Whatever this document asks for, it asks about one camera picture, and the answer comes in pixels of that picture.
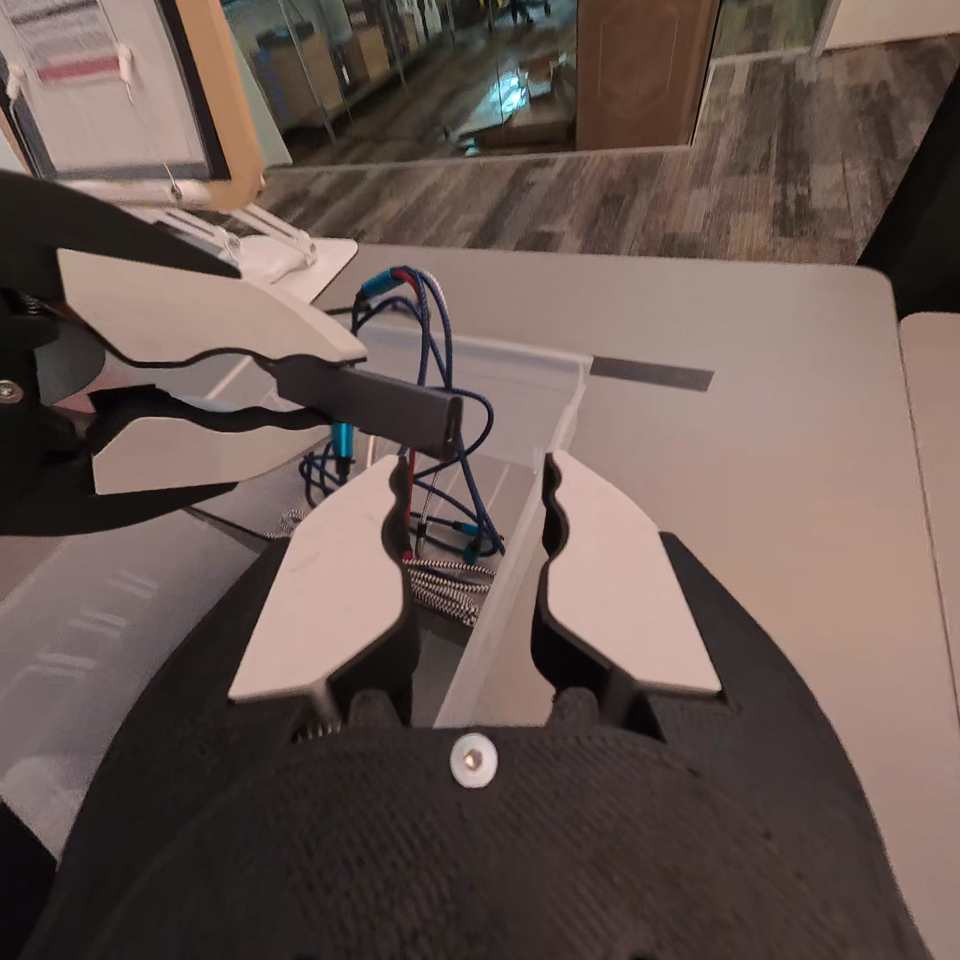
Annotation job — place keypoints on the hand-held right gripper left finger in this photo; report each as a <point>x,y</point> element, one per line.
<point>337,585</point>

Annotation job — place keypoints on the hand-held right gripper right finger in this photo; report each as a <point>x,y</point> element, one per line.
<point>622,585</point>

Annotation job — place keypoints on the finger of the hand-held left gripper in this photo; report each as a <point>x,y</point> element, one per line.
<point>172,457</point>
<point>187,307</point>

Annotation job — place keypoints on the dark grey usb hub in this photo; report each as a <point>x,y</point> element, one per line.
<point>390,405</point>

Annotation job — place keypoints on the clear plastic box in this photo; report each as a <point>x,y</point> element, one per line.
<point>525,420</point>

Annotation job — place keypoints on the instruction sheet on white stand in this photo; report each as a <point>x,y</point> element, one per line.
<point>199,112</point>

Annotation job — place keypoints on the laminated instruction sheet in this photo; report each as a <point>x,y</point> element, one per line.
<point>90,112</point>

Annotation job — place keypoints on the cardboard box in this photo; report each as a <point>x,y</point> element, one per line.
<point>645,75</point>

